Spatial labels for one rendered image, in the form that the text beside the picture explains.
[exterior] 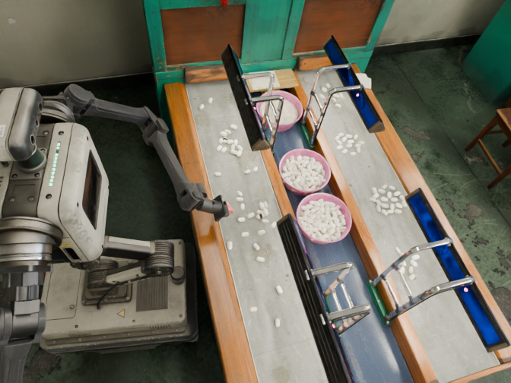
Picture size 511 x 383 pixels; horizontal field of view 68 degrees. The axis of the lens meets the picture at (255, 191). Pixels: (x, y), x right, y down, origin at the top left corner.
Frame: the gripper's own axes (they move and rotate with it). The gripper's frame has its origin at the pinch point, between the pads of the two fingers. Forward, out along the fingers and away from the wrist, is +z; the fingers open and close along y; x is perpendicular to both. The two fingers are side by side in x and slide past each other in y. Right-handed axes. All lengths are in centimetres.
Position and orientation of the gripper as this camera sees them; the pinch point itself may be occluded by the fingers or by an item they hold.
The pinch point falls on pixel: (232, 211)
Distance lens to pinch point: 168.7
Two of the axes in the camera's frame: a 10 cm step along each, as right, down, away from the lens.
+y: -2.6, -8.4, 4.8
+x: -7.1, 5.0, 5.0
